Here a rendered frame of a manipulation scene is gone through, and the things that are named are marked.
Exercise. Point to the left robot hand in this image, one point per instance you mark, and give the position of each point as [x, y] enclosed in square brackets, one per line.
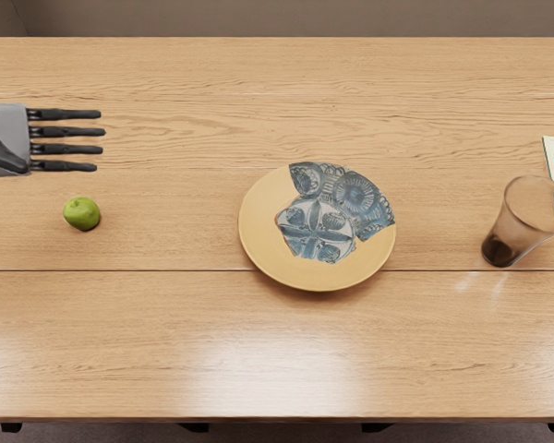
[7, 134]

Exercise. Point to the clear drinking glass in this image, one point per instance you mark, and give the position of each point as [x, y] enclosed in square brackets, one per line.
[521, 221]

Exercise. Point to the green apple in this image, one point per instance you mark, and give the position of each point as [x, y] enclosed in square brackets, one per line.
[81, 213]

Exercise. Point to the yellow plate with blue pattern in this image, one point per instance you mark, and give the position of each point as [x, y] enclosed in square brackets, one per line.
[317, 226]

